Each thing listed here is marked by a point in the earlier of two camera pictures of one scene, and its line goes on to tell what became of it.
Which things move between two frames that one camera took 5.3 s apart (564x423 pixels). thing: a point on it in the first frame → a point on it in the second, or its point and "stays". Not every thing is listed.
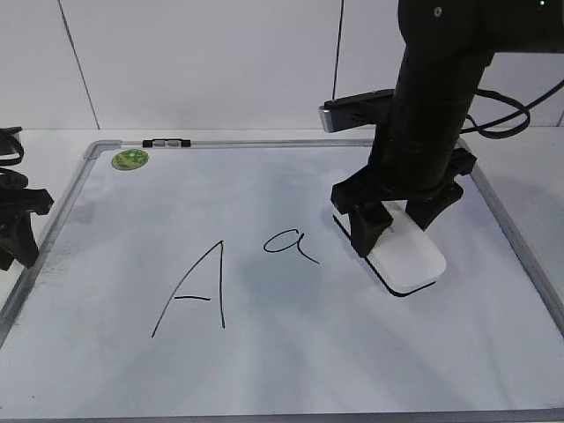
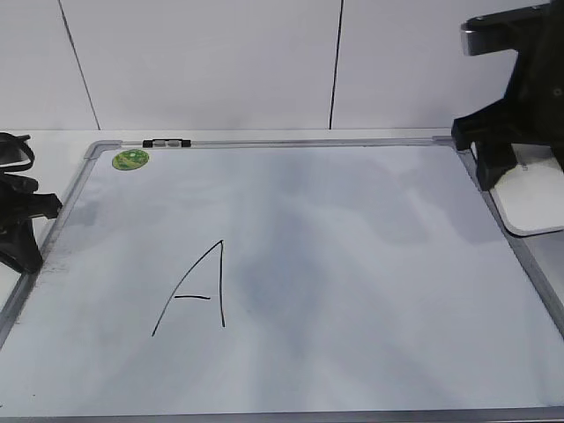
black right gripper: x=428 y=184 → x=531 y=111
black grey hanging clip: x=166 y=143 stays
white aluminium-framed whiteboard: x=204 y=281 stays
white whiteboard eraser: x=407 y=259 → x=530 y=196
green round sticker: x=129 y=159 stays
